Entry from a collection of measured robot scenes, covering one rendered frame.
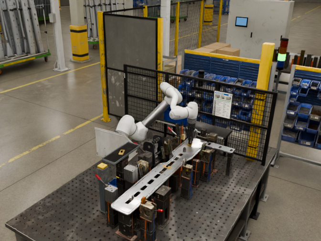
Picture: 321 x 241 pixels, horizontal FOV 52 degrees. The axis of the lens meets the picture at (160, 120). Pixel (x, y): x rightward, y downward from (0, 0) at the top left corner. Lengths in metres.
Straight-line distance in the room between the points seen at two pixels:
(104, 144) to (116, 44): 2.46
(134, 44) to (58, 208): 3.20
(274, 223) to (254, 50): 6.34
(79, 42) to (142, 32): 5.42
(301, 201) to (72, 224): 2.91
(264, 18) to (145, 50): 4.85
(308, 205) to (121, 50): 3.66
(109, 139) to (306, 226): 2.45
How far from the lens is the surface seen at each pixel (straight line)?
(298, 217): 4.35
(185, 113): 3.09
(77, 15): 10.52
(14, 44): 10.67
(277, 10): 9.42
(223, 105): 3.65
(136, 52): 5.47
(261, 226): 4.07
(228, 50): 7.62
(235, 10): 9.73
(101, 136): 3.64
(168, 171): 2.93
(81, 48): 10.63
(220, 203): 3.12
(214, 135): 3.48
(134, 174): 2.77
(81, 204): 3.11
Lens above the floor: 2.61
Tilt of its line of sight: 24 degrees down
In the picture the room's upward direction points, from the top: 1 degrees clockwise
